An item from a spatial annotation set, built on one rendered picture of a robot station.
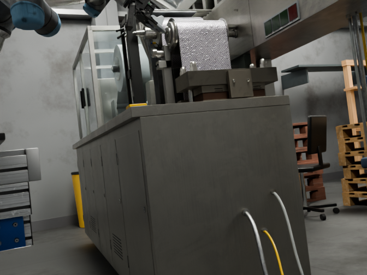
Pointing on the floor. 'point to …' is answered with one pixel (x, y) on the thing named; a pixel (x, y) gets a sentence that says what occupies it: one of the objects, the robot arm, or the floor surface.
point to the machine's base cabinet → (195, 193)
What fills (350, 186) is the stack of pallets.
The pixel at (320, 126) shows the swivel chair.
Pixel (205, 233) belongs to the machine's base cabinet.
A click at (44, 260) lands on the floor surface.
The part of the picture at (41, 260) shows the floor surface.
